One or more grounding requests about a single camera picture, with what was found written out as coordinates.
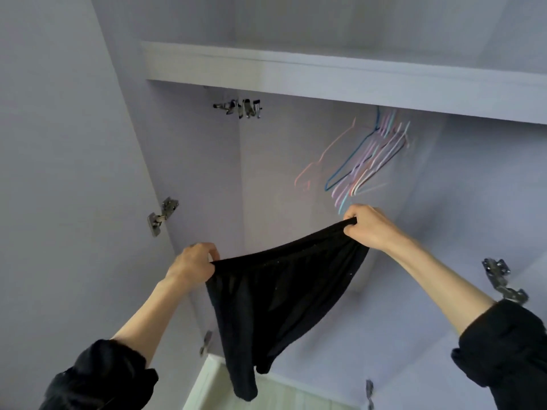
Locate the person's left hand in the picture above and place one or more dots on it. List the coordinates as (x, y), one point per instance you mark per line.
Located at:
(192, 267)

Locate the person's right hand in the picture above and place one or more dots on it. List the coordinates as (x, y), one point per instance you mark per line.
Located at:
(374, 228)

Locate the light grey wardrobe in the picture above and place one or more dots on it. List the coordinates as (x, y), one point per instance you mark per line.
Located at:
(51, 166)

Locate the person's right forearm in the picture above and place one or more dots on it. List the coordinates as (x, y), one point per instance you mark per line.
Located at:
(444, 286)

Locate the person's left forearm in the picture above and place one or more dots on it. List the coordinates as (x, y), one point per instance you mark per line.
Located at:
(150, 316)

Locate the grey wardrobe shelf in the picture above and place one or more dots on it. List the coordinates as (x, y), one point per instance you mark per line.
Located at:
(342, 77)

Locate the bunch of pastel hangers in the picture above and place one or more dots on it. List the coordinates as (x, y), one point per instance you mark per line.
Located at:
(367, 162)

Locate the cluster of metal clips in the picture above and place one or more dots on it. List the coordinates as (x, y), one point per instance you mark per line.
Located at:
(239, 107)

